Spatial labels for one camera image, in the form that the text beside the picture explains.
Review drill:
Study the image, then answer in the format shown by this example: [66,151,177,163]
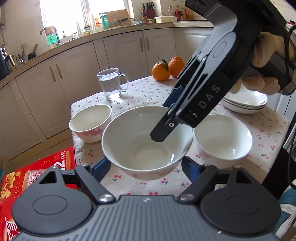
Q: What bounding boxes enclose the orange fruit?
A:
[168,56,185,78]
[152,55,171,82]

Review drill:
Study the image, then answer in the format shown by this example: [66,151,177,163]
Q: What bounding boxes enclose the black cable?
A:
[285,21,296,193]

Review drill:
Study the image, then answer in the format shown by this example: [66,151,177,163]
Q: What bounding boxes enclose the knife block with knives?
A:
[142,2,155,19]

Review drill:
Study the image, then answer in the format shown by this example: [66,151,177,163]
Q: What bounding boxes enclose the white kitchen cabinets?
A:
[1,21,212,160]

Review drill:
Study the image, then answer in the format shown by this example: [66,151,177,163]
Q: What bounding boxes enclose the right gloved hand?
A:
[229,32,285,95]

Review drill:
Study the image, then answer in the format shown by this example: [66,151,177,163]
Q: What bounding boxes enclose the green dish soap bottle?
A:
[45,26,61,46]

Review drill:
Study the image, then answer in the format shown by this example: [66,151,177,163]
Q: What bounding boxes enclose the red cardboard gift box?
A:
[1,146,76,240]

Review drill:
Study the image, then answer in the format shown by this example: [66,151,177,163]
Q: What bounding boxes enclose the white fruit-print plate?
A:
[221,85,268,114]

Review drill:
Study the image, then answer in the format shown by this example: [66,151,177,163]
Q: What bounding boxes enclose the white floral bowl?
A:
[101,105,193,180]
[69,104,112,143]
[194,114,253,169]

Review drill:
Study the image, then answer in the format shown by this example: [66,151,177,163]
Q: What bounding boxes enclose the wooden cutting board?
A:
[106,9,132,28]

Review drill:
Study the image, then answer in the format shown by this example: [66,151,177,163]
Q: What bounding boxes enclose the glass mug with water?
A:
[96,68,130,100]

